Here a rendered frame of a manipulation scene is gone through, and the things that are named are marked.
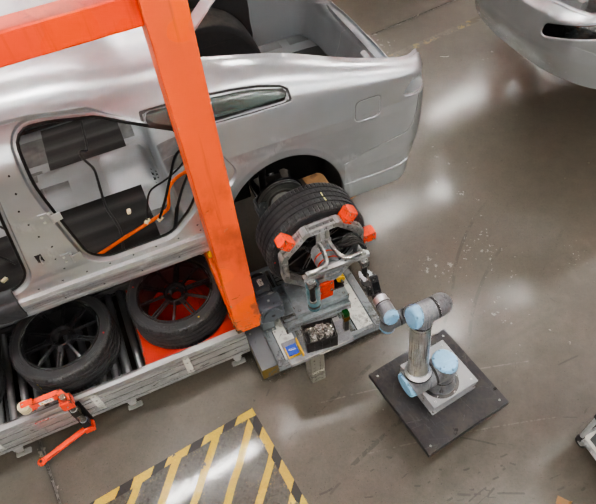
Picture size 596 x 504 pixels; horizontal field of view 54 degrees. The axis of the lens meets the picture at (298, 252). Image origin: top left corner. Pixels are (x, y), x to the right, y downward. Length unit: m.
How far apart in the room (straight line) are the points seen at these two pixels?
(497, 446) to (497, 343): 0.73
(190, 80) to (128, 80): 0.88
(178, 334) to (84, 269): 0.71
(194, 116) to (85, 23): 0.54
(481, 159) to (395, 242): 1.22
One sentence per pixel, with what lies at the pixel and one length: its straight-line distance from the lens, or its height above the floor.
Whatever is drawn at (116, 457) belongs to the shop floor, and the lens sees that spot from 4.16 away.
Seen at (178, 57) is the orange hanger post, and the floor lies 2.48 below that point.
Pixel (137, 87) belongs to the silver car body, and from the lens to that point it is 3.17.
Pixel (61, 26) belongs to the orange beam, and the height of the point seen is 2.70.
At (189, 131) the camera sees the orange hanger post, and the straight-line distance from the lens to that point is 2.47.
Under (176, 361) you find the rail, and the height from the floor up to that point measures 0.36.
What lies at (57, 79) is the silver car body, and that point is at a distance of 3.22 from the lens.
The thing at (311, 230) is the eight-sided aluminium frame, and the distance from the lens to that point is 3.36.
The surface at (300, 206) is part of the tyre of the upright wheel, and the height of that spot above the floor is 1.17.
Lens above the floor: 3.71
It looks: 52 degrees down
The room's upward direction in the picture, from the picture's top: 6 degrees counter-clockwise
